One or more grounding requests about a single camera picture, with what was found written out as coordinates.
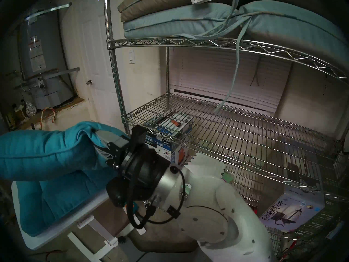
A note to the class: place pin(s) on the white zigzag-edged paper sheet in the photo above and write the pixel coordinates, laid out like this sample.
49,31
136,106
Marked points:
207,164

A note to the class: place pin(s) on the white wall light switch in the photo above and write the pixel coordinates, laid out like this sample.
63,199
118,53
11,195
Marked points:
132,56

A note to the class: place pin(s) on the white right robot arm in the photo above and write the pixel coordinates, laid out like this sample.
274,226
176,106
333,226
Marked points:
215,209

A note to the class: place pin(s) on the utility pump cardboard box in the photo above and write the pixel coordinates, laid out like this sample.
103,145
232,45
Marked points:
169,127

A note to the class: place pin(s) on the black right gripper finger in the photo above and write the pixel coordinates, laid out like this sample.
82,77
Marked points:
111,137
105,153

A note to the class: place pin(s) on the crumpled aluminium foil ball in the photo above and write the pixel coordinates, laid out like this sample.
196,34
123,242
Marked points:
30,109

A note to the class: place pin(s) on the dark LED product box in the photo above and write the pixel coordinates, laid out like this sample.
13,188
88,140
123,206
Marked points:
330,217

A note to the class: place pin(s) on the white folding table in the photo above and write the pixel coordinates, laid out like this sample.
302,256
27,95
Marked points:
68,226

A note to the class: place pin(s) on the white panel door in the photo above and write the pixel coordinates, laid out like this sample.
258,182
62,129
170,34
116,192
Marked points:
95,45

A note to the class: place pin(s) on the white lamp product box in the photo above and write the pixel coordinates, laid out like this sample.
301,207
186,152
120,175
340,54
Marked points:
291,209

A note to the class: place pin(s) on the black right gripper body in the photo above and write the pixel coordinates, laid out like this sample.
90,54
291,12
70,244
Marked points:
139,168

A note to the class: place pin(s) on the pale blue tie cushion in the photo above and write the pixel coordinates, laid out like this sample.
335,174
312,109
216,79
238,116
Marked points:
177,21

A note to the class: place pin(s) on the grey water heater tank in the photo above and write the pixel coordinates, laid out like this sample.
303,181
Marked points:
46,67

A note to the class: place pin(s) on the tan flat cushion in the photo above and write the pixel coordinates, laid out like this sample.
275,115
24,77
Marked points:
158,2

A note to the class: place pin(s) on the teal tufted seat cushion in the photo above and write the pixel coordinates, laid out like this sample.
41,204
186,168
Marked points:
62,198
46,152

